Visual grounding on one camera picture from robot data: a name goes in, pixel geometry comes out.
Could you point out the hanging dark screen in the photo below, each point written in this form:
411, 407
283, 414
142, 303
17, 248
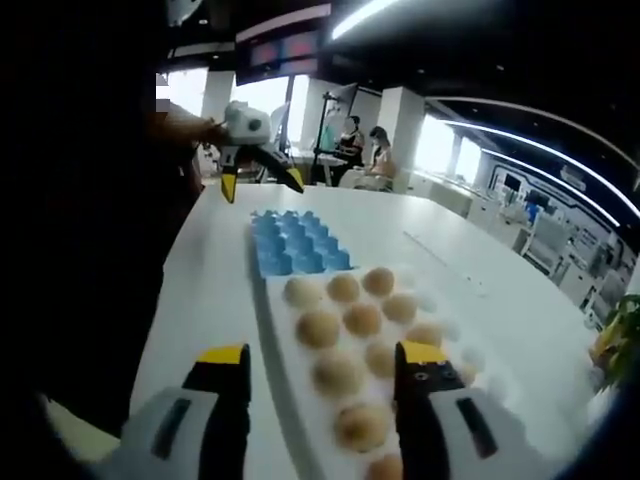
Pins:
282, 52

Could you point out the blue egg tray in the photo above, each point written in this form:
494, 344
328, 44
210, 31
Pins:
295, 250

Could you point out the white table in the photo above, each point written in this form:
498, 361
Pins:
210, 300

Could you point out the white background counter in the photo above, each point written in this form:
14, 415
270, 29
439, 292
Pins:
445, 197

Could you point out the person's dark clothing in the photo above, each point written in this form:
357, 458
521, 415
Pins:
100, 225

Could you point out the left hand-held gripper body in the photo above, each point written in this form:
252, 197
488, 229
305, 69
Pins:
247, 125

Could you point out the ceiling light strip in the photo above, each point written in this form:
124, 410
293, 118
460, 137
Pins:
540, 150
365, 17

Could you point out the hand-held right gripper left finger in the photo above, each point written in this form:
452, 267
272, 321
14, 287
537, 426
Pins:
165, 435

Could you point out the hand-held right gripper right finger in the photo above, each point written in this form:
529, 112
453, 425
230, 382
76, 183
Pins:
450, 430

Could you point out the black tripod stand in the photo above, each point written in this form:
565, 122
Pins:
326, 135

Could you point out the group of brown eggs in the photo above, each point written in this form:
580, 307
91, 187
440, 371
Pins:
318, 328

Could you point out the green potted plant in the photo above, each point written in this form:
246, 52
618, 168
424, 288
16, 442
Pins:
620, 335

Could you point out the white egg holder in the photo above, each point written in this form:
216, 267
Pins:
280, 320

